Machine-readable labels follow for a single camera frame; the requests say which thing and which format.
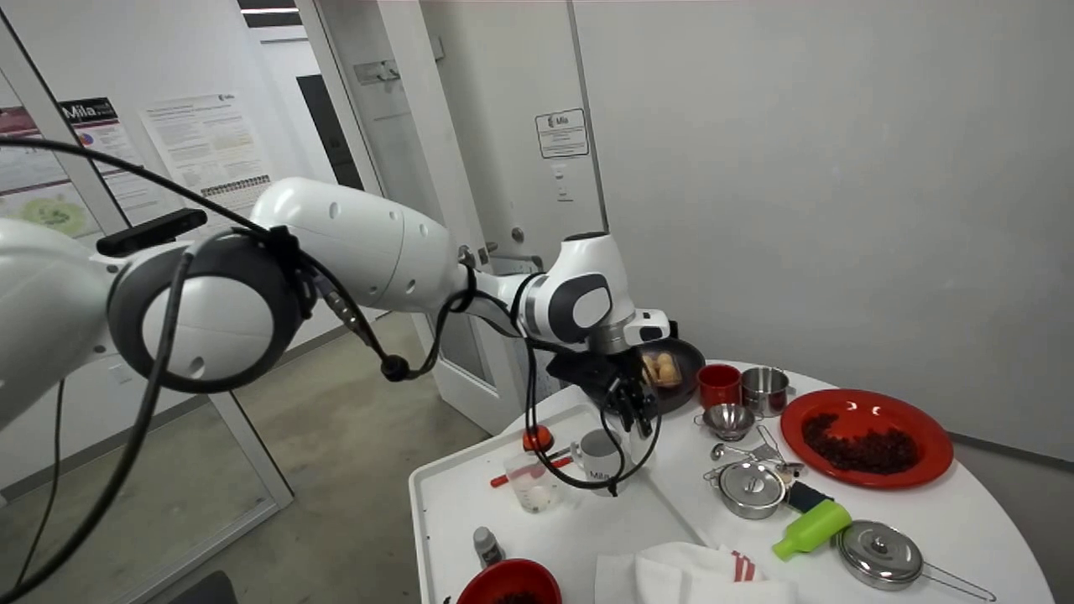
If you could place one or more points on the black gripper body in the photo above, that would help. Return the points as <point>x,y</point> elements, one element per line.
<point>614,385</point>

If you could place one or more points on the white ceramic mug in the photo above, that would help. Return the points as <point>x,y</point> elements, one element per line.
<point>601,459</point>

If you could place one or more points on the clear plastic measuring cup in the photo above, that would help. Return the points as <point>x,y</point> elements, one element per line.
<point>534,493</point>

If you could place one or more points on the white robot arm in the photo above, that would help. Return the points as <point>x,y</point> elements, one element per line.
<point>218,312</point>

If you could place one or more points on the two eggs in pan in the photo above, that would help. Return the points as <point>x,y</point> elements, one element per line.
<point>659,367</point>

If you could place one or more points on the black frying pan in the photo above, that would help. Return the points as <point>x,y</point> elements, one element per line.
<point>690,359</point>

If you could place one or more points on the orange black round timer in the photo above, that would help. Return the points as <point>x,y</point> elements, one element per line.
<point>538,442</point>

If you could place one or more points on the small red cup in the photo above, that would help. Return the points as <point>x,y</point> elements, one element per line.
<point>716,385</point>

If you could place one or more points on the small steel bowl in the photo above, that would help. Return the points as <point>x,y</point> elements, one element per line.
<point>728,420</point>

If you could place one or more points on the small steel pot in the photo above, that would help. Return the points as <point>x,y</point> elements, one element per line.
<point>765,390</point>

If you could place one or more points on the white plastic tray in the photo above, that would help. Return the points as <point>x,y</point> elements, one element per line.
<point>571,534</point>

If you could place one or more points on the small steel measuring spoons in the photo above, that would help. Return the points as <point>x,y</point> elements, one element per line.
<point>753,454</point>

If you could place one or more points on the steel pot with lid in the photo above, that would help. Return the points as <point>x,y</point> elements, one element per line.
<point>750,490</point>

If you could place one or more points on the white red striped towel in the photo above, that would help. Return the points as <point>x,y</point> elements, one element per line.
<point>686,576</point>

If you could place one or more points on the grey pepper shaker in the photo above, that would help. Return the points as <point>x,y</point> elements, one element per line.
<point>488,547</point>

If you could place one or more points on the red bowl with beans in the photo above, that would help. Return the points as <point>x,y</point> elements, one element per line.
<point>510,582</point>

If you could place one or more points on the green bottle black cap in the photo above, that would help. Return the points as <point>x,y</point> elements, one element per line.
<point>818,521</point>

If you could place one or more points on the red plate with beans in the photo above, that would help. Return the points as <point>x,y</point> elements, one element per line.
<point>867,439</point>

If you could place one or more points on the white glass door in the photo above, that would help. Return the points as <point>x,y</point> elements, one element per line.
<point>388,92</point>

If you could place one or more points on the red handled utensil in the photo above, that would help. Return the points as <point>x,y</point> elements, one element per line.
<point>529,466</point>

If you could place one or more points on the wall sign plaque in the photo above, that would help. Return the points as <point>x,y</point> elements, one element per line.
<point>562,135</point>

